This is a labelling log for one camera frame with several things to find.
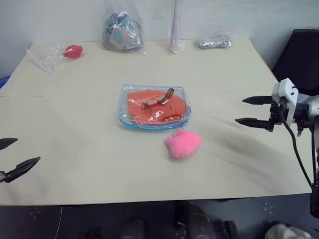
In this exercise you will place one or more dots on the black chair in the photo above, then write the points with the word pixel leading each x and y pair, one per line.
pixel 299 57

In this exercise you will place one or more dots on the white crumpled cloth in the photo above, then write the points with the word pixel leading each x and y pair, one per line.
pixel 286 232

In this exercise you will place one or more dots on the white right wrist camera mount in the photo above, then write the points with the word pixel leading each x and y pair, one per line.
pixel 286 93

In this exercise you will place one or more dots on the clear bag of colourful cloths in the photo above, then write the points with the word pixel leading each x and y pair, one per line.
pixel 123 32

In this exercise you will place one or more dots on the crumpled clear plastic bag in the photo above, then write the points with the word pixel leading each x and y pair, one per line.
pixel 51 58

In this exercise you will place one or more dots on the purple cone in plastic wrap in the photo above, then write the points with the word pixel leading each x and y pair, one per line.
pixel 175 32

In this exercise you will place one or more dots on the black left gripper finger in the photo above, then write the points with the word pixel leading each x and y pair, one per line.
pixel 7 143
pixel 23 165

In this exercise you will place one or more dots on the red round object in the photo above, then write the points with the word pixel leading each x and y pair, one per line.
pixel 72 51

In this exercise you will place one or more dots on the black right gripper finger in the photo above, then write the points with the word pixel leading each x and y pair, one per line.
pixel 251 122
pixel 256 100

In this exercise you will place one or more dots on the clear blue-trimmed pouch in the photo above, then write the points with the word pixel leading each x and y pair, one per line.
pixel 153 107

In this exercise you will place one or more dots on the blue plastic object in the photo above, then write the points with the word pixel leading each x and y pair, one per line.
pixel 3 82

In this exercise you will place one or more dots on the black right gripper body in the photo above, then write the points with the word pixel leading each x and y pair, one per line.
pixel 274 117

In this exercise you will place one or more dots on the silver grey wrapped packet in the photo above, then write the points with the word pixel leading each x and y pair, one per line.
pixel 213 42

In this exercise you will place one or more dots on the pink plush pompom charm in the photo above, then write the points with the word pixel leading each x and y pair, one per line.
pixel 183 145

